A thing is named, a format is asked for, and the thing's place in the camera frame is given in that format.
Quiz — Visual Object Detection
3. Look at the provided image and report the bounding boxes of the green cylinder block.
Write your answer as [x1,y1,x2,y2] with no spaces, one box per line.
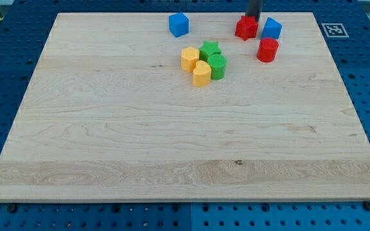
[207,54,227,80]

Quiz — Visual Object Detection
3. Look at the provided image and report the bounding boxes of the red star block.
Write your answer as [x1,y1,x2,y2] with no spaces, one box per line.
[234,15,259,40]

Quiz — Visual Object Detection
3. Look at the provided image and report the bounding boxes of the yellow heart block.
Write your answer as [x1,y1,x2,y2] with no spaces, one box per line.
[193,60,211,87]

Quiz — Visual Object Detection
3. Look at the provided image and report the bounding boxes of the green star block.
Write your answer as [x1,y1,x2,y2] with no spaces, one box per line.
[199,40,222,62]

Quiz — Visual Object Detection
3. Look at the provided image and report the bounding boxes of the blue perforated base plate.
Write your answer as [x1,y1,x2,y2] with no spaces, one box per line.
[0,1,370,230]

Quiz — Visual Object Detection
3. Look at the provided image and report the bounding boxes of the wooden board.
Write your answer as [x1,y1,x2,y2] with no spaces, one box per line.
[0,12,370,203]

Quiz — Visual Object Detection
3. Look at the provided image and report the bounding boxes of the white fiducial marker tag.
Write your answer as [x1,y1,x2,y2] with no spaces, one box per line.
[321,23,349,38]

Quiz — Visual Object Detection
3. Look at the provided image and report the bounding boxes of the blue cube block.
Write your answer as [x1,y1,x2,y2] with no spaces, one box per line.
[168,12,189,37]

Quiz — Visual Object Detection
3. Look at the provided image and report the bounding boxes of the yellow hexagon block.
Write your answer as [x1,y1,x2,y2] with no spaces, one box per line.
[181,46,200,73]

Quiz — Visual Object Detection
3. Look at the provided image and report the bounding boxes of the red cylinder block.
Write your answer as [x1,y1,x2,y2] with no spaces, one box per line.
[257,37,279,62]

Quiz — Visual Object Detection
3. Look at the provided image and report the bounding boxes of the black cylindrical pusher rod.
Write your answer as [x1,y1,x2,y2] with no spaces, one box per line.
[245,0,263,21]

